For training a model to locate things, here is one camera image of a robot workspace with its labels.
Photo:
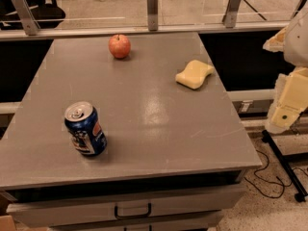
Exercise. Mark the blue pepsi soda can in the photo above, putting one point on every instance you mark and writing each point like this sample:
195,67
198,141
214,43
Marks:
81,122

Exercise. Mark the metal bracket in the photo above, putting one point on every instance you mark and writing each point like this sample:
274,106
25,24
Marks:
152,15
30,26
231,13

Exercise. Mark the red apple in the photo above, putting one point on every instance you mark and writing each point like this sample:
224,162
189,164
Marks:
119,46

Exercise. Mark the grey drawer with black handle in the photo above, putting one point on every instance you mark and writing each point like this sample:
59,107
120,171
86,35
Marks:
124,206

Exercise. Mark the yellow sponge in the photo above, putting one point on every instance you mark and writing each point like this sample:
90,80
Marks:
194,74

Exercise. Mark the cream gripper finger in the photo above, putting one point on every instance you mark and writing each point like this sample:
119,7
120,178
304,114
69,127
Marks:
290,100
276,43

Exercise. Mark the black office chair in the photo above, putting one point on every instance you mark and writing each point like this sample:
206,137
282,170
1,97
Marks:
46,12

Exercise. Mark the left metal bracket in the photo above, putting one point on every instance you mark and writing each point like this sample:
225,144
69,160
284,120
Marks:
30,26

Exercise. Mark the right metal bracket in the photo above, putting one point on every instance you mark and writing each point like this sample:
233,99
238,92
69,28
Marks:
231,13

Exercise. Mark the black floor stand bar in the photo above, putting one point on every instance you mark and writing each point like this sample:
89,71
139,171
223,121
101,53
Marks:
285,161

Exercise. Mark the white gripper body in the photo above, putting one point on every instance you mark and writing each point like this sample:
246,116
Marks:
297,44

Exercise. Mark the grey horizontal rail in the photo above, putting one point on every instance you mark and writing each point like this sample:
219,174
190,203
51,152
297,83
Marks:
13,35

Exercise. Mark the middle metal bracket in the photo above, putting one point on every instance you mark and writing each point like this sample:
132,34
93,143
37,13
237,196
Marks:
152,15

